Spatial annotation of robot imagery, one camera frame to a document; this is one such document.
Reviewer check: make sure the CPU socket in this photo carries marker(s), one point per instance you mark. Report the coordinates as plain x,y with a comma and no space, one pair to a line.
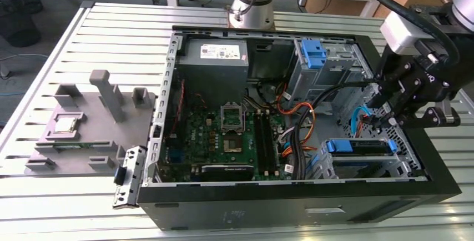
233,144

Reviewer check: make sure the grey power supply unit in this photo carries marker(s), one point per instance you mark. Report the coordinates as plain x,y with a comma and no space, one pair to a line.
193,55

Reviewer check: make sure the silver disk bay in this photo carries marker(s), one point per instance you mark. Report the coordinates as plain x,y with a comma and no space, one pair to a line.
404,166

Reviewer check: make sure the black grey camera bracket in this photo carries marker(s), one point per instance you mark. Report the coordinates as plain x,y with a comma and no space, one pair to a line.
448,110

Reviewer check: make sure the black open PC case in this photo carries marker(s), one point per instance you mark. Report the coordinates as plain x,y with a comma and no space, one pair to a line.
260,210

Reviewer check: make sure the silver drive cage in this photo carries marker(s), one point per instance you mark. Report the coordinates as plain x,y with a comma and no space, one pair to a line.
345,71

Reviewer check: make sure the hinged metal slot bracket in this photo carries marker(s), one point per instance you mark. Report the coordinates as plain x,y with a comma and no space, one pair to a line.
134,166

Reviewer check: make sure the green motherboard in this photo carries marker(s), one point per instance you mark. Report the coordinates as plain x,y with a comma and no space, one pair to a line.
202,146

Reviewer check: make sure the black perforated mount plate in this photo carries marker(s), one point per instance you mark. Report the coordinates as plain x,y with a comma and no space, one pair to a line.
426,9

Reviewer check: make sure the silver CPU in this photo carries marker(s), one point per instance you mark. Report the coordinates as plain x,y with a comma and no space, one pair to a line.
66,125

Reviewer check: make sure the black mesh waste bin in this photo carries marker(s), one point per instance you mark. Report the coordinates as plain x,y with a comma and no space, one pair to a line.
22,30

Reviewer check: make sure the black graphics card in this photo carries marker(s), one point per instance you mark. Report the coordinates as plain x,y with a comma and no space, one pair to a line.
226,170

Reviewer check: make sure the grey parts rack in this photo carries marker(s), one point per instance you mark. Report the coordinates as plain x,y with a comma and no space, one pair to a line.
97,141

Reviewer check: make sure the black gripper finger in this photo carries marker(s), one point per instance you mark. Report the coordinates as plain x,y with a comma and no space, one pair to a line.
409,110
394,80

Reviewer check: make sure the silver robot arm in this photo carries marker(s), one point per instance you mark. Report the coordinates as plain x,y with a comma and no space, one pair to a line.
251,10

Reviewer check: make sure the green RAM stick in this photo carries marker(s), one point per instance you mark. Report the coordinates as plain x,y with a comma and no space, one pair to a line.
83,145

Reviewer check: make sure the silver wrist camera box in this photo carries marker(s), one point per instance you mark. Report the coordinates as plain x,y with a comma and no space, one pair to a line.
404,32

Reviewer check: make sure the hard disk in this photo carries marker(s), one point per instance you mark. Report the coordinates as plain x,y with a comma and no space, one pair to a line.
341,145

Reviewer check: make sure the black RAM slot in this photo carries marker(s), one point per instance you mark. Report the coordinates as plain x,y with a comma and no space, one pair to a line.
261,141
272,141

